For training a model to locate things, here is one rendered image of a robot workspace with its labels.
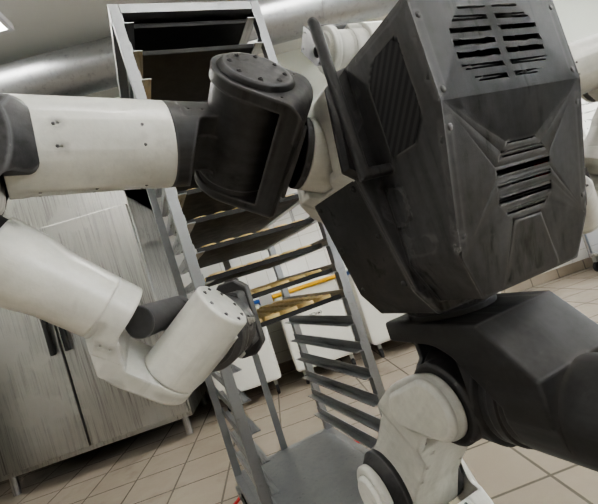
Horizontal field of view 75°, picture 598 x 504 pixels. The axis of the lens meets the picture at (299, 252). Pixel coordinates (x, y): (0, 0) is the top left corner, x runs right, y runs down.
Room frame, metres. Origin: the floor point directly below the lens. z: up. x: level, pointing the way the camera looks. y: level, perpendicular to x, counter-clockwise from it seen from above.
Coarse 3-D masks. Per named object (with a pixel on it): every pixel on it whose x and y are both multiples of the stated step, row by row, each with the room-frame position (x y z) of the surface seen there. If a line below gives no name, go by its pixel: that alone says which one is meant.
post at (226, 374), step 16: (112, 16) 1.12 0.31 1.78; (128, 48) 1.12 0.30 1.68; (128, 64) 1.12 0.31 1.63; (144, 96) 1.13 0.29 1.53; (176, 208) 1.12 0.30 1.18; (176, 224) 1.12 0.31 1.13; (192, 256) 1.12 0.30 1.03; (192, 272) 1.12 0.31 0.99; (224, 384) 1.12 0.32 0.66; (240, 400) 1.13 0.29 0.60; (240, 416) 1.12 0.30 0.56; (240, 432) 1.12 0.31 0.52; (256, 464) 1.12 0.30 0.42; (256, 480) 1.12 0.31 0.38
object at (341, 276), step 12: (264, 24) 1.30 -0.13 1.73; (264, 36) 1.29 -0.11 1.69; (264, 48) 1.29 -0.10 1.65; (276, 60) 1.30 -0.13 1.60; (324, 228) 1.29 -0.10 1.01; (336, 252) 1.30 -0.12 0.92; (336, 264) 1.29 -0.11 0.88; (336, 276) 1.31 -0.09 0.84; (348, 288) 1.30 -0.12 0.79; (348, 300) 1.29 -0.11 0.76; (348, 312) 1.31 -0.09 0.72; (360, 324) 1.30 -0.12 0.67; (360, 336) 1.29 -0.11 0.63; (372, 360) 1.30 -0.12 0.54; (372, 372) 1.29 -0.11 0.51; (372, 384) 1.30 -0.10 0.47
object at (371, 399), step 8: (304, 376) 1.87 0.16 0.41; (312, 376) 1.81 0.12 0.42; (320, 376) 1.71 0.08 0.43; (320, 384) 1.68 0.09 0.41; (328, 384) 1.64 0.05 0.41; (336, 384) 1.57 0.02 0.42; (344, 384) 1.50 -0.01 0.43; (344, 392) 1.49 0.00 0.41; (352, 392) 1.46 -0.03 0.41; (360, 392) 1.40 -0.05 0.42; (368, 392) 1.34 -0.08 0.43; (360, 400) 1.36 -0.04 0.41; (368, 400) 1.34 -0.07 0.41; (376, 400) 1.30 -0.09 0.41
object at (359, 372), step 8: (304, 360) 1.79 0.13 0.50; (312, 360) 1.74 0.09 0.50; (320, 360) 1.66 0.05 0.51; (328, 360) 1.58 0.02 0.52; (336, 360) 1.51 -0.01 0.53; (328, 368) 1.54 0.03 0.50; (336, 368) 1.50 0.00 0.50; (344, 368) 1.46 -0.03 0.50; (352, 368) 1.40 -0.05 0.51; (360, 368) 1.34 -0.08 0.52; (368, 368) 1.29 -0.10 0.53; (352, 376) 1.36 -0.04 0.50; (360, 376) 1.32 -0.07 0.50; (368, 376) 1.30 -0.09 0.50
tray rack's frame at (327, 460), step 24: (120, 72) 1.40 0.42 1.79; (120, 96) 1.57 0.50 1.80; (168, 240) 1.69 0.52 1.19; (264, 384) 1.79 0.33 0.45; (312, 384) 1.85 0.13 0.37; (216, 408) 1.68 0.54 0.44; (336, 432) 1.79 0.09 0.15; (288, 456) 1.71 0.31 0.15; (312, 456) 1.64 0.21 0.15; (336, 456) 1.58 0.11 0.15; (360, 456) 1.52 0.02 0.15; (240, 480) 1.64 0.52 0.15; (288, 480) 1.52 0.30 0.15; (312, 480) 1.47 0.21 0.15; (336, 480) 1.42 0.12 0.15
